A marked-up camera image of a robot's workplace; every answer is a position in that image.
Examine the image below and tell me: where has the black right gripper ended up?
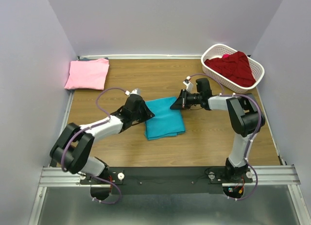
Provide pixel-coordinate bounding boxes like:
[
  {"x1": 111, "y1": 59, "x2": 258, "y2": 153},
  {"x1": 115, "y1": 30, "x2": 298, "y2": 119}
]
[{"x1": 170, "y1": 89, "x2": 202, "y2": 110}]

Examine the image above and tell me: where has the teal t-shirt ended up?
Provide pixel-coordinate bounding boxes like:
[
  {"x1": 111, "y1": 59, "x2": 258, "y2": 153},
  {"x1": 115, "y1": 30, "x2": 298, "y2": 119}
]
[{"x1": 144, "y1": 97, "x2": 186, "y2": 140}]

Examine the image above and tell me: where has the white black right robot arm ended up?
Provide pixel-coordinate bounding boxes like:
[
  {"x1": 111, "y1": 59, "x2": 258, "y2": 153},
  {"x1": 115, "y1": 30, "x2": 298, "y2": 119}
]
[{"x1": 170, "y1": 77, "x2": 265, "y2": 182}]

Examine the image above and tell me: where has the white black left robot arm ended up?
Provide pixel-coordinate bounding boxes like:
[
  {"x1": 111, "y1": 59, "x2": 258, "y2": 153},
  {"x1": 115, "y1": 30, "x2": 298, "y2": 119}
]
[{"x1": 50, "y1": 94, "x2": 155, "y2": 184}]

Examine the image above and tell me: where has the white plastic laundry basket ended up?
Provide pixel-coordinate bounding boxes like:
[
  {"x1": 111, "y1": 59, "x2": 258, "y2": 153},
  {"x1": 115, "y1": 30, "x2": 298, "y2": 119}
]
[{"x1": 201, "y1": 44, "x2": 265, "y2": 93}]

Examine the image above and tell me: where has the magenta garment in basket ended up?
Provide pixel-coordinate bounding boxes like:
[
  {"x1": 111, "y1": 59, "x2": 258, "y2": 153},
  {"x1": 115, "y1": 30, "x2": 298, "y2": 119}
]
[{"x1": 222, "y1": 54, "x2": 230, "y2": 59}]

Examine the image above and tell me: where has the dark red t-shirt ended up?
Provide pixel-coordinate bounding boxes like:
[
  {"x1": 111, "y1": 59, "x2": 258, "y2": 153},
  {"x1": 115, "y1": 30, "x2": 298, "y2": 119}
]
[{"x1": 205, "y1": 51, "x2": 255, "y2": 87}]

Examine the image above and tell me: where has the folded pink t-shirt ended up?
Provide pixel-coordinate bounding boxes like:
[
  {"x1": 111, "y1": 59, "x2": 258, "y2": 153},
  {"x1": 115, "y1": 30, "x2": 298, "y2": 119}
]
[{"x1": 65, "y1": 58, "x2": 109, "y2": 90}]

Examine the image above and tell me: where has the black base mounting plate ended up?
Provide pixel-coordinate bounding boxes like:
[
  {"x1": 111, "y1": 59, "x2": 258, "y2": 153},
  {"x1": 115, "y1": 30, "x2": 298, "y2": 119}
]
[{"x1": 81, "y1": 166, "x2": 253, "y2": 197}]

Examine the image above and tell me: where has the dark folded t-shirt underneath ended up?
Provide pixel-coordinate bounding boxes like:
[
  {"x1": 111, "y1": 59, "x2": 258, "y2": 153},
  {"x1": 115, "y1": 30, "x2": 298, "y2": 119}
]
[{"x1": 78, "y1": 57, "x2": 109, "y2": 62}]

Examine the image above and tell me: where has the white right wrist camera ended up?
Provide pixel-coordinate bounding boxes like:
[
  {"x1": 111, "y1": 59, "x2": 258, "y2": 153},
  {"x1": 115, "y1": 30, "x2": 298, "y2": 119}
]
[{"x1": 183, "y1": 76, "x2": 193, "y2": 93}]

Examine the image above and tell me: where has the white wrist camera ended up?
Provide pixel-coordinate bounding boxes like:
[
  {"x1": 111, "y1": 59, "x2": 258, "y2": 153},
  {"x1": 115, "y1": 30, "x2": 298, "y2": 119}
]
[
  {"x1": 183, "y1": 76, "x2": 193, "y2": 93},
  {"x1": 125, "y1": 88, "x2": 141, "y2": 96}
]

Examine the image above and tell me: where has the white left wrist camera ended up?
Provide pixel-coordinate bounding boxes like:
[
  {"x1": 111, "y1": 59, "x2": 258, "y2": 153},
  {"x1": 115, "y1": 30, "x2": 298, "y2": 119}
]
[{"x1": 125, "y1": 88, "x2": 141, "y2": 96}]

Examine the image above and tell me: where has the aluminium table frame rail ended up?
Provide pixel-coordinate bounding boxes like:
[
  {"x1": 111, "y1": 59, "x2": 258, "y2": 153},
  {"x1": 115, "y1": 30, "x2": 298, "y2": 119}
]
[{"x1": 39, "y1": 165, "x2": 300, "y2": 187}]

